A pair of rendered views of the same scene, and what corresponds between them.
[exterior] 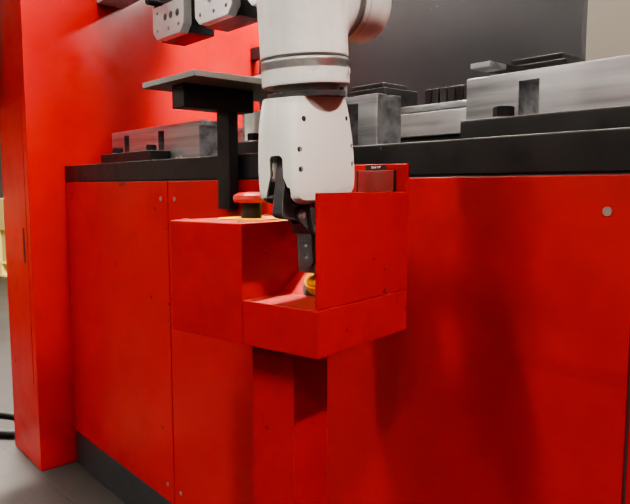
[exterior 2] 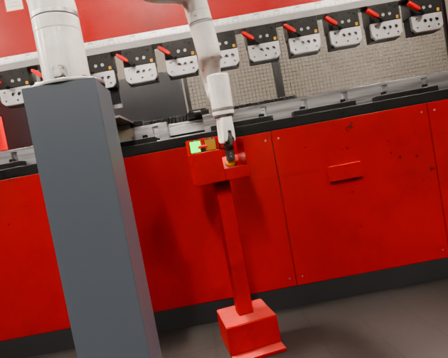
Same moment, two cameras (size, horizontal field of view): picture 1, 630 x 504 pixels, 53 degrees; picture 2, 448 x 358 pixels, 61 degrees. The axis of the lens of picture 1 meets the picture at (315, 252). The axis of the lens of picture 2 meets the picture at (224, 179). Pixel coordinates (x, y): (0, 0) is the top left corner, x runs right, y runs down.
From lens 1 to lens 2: 121 cm
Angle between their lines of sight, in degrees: 49
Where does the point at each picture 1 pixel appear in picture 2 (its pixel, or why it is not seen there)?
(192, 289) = (205, 171)
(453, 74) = (135, 118)
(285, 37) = (227, 102)
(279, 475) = (231, 218)
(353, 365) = (195, 207)
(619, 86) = (247, 114)
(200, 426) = not seen: hidden behind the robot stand
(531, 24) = (165, 99)
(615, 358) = (274, 172)
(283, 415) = (230, 201)
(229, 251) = (217, 157)
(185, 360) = not seen: hidden behind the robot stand
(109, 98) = not seen: outside the picture
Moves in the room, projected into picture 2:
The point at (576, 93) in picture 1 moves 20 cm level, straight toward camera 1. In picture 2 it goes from (237, 116) to (259, 108)
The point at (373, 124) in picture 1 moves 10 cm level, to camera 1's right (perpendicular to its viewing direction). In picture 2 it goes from (166, 132) to (181, 131)
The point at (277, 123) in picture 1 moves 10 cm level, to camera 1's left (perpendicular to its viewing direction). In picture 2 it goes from (228, 122) to (210, 123)
